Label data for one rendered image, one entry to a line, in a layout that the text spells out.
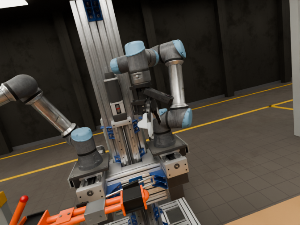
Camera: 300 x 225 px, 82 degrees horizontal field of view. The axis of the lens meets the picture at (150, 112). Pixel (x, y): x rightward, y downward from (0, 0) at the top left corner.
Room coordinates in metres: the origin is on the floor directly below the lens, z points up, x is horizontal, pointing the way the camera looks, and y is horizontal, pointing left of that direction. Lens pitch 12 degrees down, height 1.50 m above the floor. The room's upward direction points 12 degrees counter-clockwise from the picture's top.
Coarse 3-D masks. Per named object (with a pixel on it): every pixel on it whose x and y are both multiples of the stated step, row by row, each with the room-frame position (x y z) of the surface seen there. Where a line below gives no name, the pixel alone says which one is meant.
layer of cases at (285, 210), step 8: (288, 200) 0.93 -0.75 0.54; (296, 200) 0.92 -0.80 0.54; (272, 208) 0.90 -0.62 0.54; (280, 208) 0.89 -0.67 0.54; (288, 208) 0.88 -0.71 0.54; (296, 208) 0.87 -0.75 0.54; (248, 216) 0.88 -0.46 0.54; (256, 216) 0.87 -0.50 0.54; (264, 216) 0.86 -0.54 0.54; (272, 216) 0.85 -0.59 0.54; (280, 216) 0.84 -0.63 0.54; (288, 216) 0.83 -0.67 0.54; (296, 216) 0.82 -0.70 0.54; (232, 224) 0.85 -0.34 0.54; (240, 224) 0.84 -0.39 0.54; (248, 224) 0.83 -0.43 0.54; (256, 224) 0.82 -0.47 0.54; (264, 224) 0.81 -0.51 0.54; (272, 224) 0.80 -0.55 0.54; (280, 224) 0.79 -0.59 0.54; (288, 224) 0.78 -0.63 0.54; (296, 224) 0.77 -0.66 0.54
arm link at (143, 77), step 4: (140, 72) 0.65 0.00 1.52; (144, 72) 0.65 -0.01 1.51; (148, 72) 0.67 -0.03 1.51; (132, 76) 0.67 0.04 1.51; (136, 76) 0.65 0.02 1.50; (140, 76) 0.65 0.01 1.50; (144, 76) 0.65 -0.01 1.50; (148, 76) 0.66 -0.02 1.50; (132, 80) 0.67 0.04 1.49; (136, 80) 0.65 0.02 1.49; (140, 80) 0.65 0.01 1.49; (144, 80) 0.65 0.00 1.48; (148, 80) 0.66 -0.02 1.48; (136, 84) 0.67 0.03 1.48
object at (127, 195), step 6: (138, 186) 0.59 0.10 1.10; (126, 192) 0.56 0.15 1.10; (132, 192) 0.56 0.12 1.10; (138, 192) 0.55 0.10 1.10; (126, 198) 0.53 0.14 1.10; (132, 198) 0.53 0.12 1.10; (138, 198) 0.52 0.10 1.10; (144, 198) 0.52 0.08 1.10; (126, 204) 0.52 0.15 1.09; (132, 204) 0.53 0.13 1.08; (138, 204) 0.53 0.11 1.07; (144, 204) 0.52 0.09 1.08; (126, 210) 0.52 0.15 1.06; (132, 210) 0.52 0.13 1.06
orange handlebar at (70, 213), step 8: (144, 192) 0.56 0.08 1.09; (112, 200) 0.56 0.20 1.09; (120, 200) 0.56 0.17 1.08; (72, 208) 0.55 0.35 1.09; (80, 208) 0.55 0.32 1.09; (112, 208) 0.52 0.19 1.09; (120, 208) 0.52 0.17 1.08; (56, 216) 0.54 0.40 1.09; (64, 216) 0.52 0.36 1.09; (72, 216) 0.54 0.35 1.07; (80, 216) 0.51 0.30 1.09; (56, 224) 0.49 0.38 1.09; (64, 224) 0.50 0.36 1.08; (72, 224) 0.50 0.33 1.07
